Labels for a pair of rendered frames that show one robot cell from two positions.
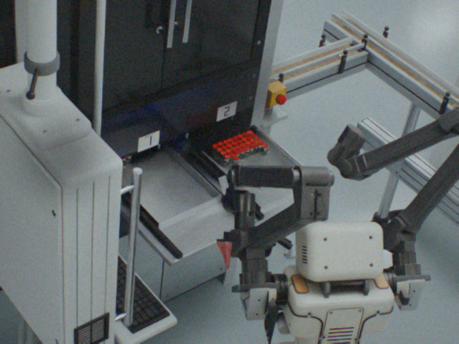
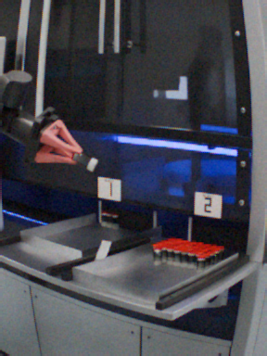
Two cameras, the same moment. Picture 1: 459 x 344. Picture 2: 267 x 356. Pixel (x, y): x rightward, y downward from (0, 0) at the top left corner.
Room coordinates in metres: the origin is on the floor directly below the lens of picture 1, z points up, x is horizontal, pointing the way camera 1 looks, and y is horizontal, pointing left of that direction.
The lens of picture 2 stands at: (2.22, -1.44, 1.37)
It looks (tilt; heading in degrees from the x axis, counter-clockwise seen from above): 10 degrees down; 83
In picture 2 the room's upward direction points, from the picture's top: straight up
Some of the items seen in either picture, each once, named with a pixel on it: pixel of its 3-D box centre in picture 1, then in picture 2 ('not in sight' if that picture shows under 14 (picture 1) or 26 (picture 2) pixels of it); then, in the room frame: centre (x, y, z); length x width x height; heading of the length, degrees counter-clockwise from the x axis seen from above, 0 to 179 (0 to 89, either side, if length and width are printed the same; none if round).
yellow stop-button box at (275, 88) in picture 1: (272, 93); not in sight; (2.79, -0.12, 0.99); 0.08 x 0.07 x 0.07; 44
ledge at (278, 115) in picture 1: (263, 111); not in sight; (2.83, -0.10, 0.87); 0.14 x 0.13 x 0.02; 44
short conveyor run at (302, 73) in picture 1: (300, 69); not in sight; (3.09, -0.23, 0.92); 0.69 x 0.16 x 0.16; 134
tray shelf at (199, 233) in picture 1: (212, 183); (119, 261); (2.36, 0.05, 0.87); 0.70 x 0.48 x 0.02; 134
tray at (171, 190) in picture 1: (161, 183); (89, 235); (2.29, 0.22, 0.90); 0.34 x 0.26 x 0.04; 44
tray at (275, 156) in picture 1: (258, 169); (159, 269); (2.45, -0.10, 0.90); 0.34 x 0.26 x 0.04; 43
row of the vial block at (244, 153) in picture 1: (243, 153); (181, 257); (2.51, -0.04, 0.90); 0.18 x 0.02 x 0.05; 134
